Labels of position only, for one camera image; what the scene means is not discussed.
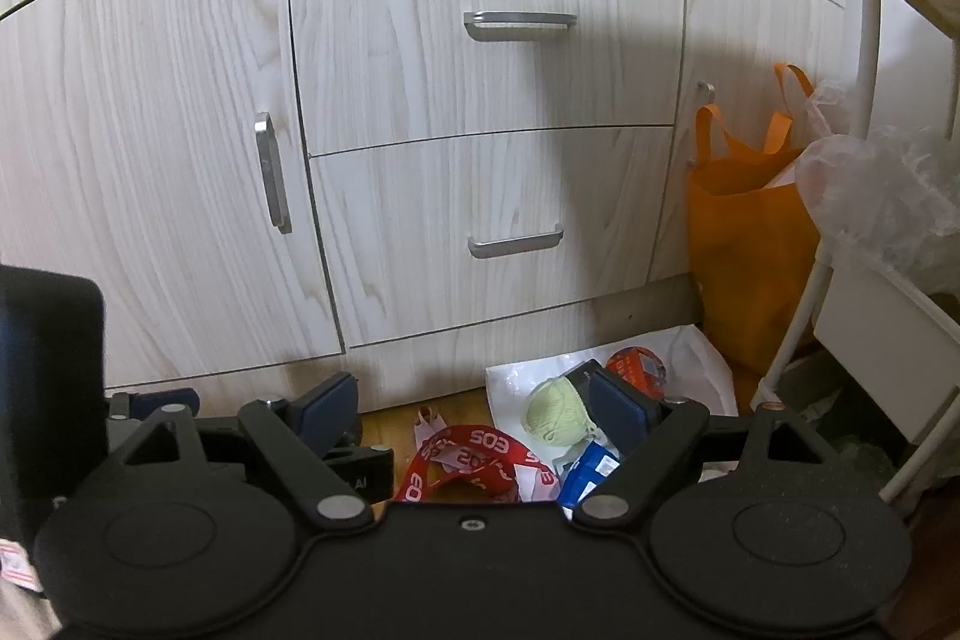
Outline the pale green yarn ball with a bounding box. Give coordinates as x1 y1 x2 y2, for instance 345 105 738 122
523 377 596 447

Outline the red snack box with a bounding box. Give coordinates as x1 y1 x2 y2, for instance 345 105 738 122
605 346 667 399

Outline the white plastic bag on floor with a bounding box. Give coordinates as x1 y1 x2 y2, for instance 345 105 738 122
485 325 737 476

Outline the blue white small box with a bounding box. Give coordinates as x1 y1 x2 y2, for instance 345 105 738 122
556 442 620 515

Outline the orange fabric tote bag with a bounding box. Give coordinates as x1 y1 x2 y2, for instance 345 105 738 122
686 104 818 413

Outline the left cabinet door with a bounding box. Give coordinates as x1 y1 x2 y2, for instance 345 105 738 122
2 0 340 386

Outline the cabinet door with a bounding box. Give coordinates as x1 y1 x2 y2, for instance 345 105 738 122
2 0 340 386
649 0 844 281

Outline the clear plastic bag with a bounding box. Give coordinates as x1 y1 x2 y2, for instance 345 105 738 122
794 83 958 296

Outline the right cabinet door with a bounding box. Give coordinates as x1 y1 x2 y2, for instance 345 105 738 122
649 0 844 281

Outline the red EOS lanyard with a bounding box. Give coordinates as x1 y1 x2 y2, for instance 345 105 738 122
394 406 563 506

